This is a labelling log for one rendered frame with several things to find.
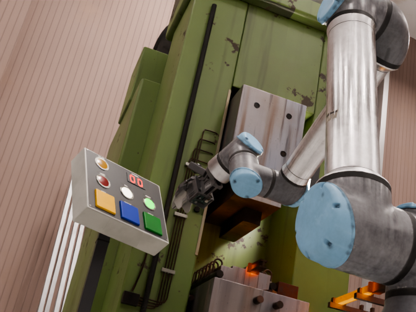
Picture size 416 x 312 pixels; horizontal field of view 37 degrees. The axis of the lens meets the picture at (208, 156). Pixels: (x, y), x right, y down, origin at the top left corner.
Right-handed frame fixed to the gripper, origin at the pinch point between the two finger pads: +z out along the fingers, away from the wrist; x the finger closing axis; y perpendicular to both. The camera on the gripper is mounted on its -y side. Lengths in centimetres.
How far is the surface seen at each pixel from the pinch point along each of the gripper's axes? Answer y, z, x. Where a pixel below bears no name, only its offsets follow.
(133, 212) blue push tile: 0.6, 10.3, -9.5
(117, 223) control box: 6.6, 12.1, -15.2
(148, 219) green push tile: 0.3, 10.4, -2.7
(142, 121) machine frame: -97, 35, 26
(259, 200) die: -20.6, -4.6, 44.0
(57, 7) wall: -489, 196, 80
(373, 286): 27, -27, 62
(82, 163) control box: -14.4, 13.0, -27.9
